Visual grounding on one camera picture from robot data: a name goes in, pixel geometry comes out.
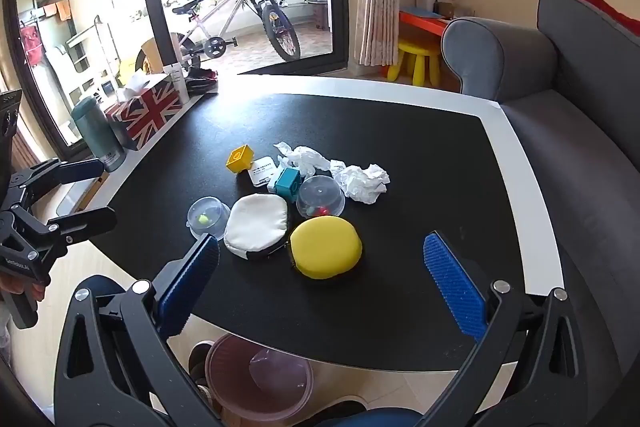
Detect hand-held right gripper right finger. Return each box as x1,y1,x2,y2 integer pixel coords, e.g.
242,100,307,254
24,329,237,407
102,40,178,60
422,231,588,427

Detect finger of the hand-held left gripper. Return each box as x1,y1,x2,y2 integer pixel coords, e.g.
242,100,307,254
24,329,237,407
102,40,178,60
47,206,118,247
10,158,105,208

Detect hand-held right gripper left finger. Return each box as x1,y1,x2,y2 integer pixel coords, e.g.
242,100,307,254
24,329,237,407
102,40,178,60
54,233,221,427

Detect small clear round container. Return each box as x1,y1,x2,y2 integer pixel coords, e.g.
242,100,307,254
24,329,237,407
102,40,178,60
187,196,232,240

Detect white round zip pouch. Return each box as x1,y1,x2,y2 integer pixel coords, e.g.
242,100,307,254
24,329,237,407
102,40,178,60
223,193,290,260

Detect pink translucent waste bin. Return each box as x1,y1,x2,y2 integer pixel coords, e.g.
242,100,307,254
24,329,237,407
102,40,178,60
204,332,315,423

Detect yellow round zip pouch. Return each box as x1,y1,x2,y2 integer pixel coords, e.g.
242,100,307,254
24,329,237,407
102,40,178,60
290,215,364,281

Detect yellow toy block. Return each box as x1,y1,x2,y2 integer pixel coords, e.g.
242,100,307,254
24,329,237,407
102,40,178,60
226,145,255,172

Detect white tissue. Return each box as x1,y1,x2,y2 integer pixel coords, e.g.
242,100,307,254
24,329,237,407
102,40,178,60
330,161,391,205

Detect clear dome plastic container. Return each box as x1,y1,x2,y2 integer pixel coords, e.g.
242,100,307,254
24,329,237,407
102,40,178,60
296,175,346,220

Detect person's left hand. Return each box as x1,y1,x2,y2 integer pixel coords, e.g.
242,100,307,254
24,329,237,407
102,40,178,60
0,276,47,308

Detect white flat tray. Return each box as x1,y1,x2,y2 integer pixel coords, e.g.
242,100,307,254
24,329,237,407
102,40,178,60
55,172,110,217

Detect green thermos bottle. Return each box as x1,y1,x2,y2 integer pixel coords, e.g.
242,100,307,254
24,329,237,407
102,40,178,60
70,96,127,172

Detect black shoe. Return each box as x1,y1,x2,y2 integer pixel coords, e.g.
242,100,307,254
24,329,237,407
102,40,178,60
187,341,216,400

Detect flag print tissue box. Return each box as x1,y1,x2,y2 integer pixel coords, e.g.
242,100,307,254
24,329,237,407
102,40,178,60
103,74,183,152

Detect white shelf rack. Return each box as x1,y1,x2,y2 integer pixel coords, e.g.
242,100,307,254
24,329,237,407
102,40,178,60
45,19,126,108

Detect red hanging bag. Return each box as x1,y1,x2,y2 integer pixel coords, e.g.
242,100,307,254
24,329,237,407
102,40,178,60
20,24,47,68

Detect white tube bottle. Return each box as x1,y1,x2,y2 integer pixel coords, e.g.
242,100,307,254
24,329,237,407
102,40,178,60
164,62,191,105

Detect white card packet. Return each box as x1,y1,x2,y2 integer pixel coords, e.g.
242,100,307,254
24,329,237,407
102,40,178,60
248,155,278,186

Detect cardboard box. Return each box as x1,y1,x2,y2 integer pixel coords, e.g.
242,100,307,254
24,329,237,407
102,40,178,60
135,38,166,75

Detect teal toy block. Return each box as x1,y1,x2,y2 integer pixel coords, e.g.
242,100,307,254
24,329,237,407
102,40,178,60
275,167,302,202

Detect black table mat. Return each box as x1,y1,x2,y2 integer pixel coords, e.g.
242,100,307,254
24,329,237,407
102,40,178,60
90,93,526,358

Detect black folded items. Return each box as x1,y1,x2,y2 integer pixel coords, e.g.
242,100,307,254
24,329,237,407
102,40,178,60
185,67,220,95

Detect person's right leg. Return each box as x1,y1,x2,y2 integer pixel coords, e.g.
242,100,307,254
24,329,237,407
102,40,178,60
320,407,426,427

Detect crumpled white plastic wrap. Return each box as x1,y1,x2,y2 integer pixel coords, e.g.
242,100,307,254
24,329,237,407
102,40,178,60
273,142,332,172

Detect grey sofa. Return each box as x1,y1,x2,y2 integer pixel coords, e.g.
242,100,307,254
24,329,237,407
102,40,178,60
440,0,640,358

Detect white bicycle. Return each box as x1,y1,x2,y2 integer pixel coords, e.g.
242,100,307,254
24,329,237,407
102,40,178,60
165,0,302,64

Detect yellow plastic stool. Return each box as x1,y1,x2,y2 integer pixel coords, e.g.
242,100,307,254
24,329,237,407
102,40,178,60
387,39,442,88

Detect orange children's table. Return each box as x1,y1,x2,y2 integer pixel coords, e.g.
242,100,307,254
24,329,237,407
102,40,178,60
398,9,451,38

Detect dark balcony basket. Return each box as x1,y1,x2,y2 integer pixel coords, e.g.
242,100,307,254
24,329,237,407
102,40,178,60
306,0,331,32

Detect red cushion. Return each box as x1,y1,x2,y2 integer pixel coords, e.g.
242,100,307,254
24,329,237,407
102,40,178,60
580,0,640,35

